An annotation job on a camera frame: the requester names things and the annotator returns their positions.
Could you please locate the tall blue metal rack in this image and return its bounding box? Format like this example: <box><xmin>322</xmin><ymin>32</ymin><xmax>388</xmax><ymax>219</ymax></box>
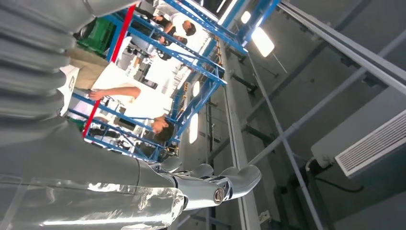
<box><xmin>68</xmin><ymin>0</ymin><xmax>282</xmax><ymax>162</ymax></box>

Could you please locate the grey ceiling cable tray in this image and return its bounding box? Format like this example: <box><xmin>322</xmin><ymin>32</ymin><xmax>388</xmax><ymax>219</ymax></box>
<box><xmin>277</xmin><ymin>0</ymin><xmax>406</xmax><ymax>96</ymax></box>

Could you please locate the grey ceiling beam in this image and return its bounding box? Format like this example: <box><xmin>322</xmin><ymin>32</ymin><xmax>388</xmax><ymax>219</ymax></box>
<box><xmin>219</xmin><ymin>41</ymin><xmax>262</xmax><ymax>230</ymax></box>

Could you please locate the red barrier belt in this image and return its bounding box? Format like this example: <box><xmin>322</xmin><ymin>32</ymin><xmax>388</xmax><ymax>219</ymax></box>
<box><xmin>82</xmin><ymin>4</ymin><xmax>137</xmax><ymax>138</ymax></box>

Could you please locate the person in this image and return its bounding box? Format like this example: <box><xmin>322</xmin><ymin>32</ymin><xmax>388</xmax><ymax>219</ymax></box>
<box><xmin>152</xmin><ymin>0</ymin><xmax>207</xmax><ymax>62</ymax></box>
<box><xmin>65</xmin><ymin>47</ymin><xmax>175</xmax><ymax>144</ymax></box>

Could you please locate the grey ceiling pipe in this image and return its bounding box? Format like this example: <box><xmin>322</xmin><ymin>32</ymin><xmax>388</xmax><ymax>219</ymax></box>
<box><xmin>247</xmin><ymin>54</ymin><xmax>326</xmax><ymax>230</ymax></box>
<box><xmin>248</xmin><ymin>28</ymin><xmax>406</xmax><ymax>166</ymax></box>

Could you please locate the green plastic crate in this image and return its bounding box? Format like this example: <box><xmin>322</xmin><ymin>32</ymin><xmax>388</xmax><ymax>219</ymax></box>
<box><xmin>76</xmin><ymin>17</ymin><xmax>116</xmax><ymax>58</ymax></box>

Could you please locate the white ceiling air conditioner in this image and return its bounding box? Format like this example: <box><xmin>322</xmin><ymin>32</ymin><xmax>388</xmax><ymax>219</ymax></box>
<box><xmin>311</xmin><ymin>87</ymin><xmax>406</xmax><ymax>179</ymax></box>

